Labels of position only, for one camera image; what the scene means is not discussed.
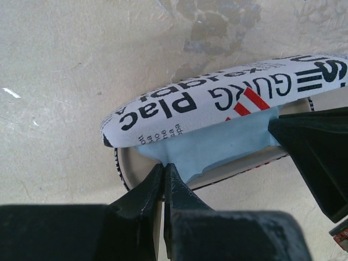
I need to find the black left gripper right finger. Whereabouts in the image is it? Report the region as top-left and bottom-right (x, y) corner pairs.
(164, 164), (312, 260)

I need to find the white printed glasses case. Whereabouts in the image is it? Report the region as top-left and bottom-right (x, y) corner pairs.
(101, 54), (347, 190)

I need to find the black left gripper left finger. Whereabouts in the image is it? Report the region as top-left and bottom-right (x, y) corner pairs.
(1, 164), (164, 260)

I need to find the blue cleaning cloth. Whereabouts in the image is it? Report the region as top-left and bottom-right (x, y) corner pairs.
(135, 107), (280, 183)

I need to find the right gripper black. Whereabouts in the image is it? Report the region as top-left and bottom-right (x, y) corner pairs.
(268, 107), (347, 247)

